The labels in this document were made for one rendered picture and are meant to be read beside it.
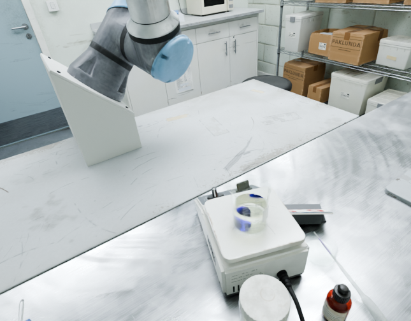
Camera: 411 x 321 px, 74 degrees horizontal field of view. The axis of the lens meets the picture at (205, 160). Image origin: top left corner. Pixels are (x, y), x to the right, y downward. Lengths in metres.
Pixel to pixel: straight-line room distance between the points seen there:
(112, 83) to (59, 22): 2.43
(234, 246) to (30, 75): 2.95
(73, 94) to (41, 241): 0.32
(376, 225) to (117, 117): 0.61
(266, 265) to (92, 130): 0.52
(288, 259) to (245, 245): 0.07
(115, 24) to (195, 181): 0.42
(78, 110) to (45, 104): 2.55
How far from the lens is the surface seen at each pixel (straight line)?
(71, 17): 3.17
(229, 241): 0.39
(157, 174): 0.68
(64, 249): 0.59
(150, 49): 0.65
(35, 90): 3.22
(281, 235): 0.41
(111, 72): 0.75
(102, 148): 0.76
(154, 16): 0.62
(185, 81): 3.01
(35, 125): 3.33
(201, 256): 0.49
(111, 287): 0.50
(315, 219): 0.53
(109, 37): 0.76
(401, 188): 0.67
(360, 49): 2.61
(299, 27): 2.94
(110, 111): 0.73
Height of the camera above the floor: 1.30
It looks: 35 degrees down
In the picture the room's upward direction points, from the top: 6 degrees counter-clockwise
